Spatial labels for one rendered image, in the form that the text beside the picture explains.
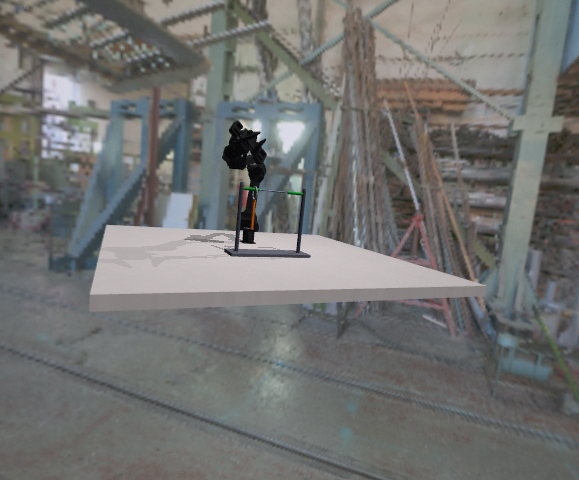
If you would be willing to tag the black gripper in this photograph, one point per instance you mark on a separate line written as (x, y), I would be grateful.
(244, 145)

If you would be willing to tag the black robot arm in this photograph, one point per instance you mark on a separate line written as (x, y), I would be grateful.
(256, 174)

